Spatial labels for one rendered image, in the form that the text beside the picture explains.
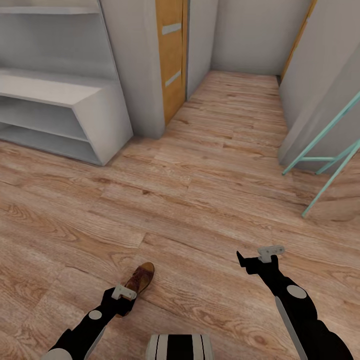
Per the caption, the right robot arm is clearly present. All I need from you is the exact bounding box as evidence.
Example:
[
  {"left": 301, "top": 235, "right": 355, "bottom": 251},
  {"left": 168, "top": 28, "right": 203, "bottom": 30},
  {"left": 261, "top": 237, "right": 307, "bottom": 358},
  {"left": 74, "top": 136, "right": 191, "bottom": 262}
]
[{"left": 236, "top": 245, "right": 354, "bottom": 360}]

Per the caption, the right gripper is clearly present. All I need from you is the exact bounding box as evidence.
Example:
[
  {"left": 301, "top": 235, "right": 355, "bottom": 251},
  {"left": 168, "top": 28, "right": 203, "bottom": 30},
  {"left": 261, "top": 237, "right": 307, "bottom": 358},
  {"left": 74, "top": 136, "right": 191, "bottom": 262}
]
[{"left": 236, "top": 251, "right": 283, "bottom": 283}]

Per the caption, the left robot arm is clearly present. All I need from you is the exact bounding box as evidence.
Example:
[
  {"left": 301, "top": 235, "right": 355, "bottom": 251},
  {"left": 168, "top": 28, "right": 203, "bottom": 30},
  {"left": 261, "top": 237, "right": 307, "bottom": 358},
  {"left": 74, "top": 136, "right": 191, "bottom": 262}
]
[{"left": 39, "top": 284, "right": 137, "bottom": 360}]

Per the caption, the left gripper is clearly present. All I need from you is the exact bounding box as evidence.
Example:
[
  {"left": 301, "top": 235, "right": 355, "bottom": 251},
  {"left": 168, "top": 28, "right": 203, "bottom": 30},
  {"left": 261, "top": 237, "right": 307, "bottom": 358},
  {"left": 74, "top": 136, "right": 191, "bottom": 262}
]
[{"left": 100, "top": 287, "right": 135, "bottom": 317}]

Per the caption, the sandal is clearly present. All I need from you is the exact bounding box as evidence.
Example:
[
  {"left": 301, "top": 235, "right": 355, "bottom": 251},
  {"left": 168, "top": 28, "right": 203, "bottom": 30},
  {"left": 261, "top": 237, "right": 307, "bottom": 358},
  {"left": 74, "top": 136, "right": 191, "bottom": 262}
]
[{"left": 126, "top": 262, "right": 155, "bottom": 296}]

